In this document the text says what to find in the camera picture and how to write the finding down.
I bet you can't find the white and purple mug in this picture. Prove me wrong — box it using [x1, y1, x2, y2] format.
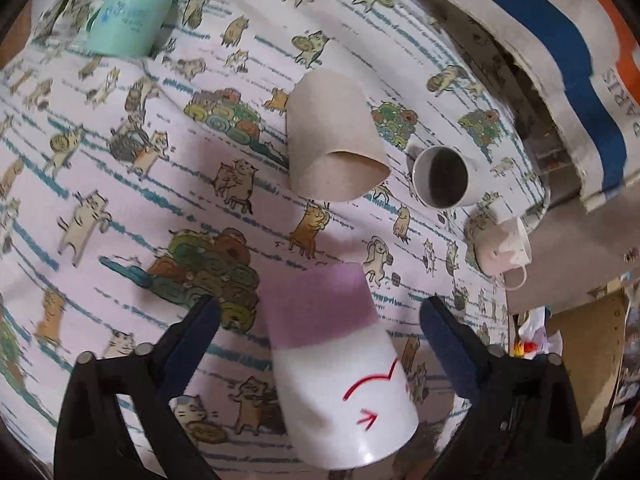
[259, 263, 419, 469]

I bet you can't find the mint green cup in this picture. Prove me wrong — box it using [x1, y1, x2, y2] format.
[85, 0, 174, 58]

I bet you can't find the grey cylindrical cup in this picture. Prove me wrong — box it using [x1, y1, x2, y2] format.
[411, 146, 489, 210]

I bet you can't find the pink cupcake mug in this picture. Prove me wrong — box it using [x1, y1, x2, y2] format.
[474, 217, 533, 292]

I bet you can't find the striped Paris cloth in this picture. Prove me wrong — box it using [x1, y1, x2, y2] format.
[446, 0, 639, 214]

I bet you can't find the beige square cup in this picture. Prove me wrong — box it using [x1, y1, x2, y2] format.
[285, 70, 390, 203]

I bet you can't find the red yellow toy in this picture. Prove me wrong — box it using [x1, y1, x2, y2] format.
[511, 340, 536, 359]

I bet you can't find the cat pattern bed sheet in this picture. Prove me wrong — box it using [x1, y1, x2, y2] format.
[1, 0, 546, 479]

